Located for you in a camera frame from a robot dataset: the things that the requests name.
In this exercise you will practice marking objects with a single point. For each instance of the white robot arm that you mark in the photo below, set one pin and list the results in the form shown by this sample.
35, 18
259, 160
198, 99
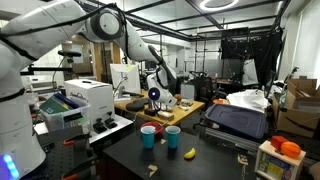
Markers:
28, 37

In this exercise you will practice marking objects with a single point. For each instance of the red bowl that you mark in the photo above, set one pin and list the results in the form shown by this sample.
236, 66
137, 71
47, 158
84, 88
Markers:
158, 128

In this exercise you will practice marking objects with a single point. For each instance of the blue cup left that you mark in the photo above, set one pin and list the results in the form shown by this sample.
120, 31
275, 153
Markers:
148, 136

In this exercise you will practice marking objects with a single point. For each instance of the blue cup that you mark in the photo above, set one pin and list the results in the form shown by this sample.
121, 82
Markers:
148, 136
172, 136

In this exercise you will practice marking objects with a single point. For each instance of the blue cup right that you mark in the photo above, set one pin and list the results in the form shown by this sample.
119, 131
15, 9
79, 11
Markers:
172, 136

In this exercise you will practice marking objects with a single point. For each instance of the orange bowl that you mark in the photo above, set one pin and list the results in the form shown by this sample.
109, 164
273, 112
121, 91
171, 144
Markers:
220, 101

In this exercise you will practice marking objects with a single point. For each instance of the tan rectangular box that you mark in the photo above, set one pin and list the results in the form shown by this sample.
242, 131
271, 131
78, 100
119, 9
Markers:
165, 115

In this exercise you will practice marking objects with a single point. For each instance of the wooden desk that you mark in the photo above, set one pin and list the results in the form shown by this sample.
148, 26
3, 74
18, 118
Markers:
179, 114

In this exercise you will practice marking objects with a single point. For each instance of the white computer monitor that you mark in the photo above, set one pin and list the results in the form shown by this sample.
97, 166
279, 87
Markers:
127, 76

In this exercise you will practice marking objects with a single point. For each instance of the white cardboard box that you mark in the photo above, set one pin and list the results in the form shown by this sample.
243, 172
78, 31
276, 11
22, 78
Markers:
97, 94

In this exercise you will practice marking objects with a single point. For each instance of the yellow toy banana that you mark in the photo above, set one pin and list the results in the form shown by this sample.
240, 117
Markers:
190, 154

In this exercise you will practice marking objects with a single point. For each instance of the blue plastic bin lid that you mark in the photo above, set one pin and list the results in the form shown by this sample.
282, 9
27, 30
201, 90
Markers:
243, 120

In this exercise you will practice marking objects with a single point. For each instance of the clear plastic storage bin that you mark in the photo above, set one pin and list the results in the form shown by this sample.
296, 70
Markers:
61, 112

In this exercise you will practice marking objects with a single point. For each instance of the black curtain backdrop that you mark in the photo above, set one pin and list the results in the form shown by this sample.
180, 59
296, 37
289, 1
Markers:
263, 49

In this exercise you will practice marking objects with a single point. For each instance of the red toy block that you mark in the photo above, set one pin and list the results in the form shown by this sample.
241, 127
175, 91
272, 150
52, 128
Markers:
277, 141

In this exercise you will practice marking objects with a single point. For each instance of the wooden toy box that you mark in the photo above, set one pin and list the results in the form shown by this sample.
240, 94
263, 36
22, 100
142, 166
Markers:
275, 166

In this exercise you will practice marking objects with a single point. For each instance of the brown cardboard box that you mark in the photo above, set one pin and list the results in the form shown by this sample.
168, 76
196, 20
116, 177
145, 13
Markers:
297, 109

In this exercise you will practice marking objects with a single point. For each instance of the orange toy ball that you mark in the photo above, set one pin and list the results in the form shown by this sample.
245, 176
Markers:
290, 149

